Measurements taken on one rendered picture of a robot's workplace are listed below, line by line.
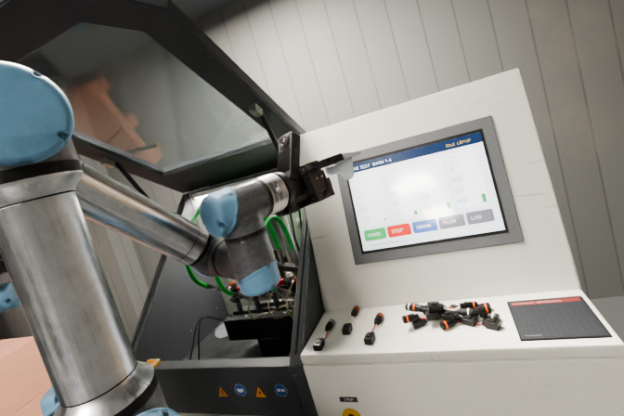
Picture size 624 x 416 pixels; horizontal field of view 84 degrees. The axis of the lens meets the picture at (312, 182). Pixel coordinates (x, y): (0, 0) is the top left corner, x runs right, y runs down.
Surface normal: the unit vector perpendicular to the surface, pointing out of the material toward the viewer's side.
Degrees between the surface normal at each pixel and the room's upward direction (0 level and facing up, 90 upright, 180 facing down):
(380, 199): 76
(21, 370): 90
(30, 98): 82
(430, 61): 90
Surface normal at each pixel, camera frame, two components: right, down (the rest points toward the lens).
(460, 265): -0.39, -0.04
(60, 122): 0.66, -0.25
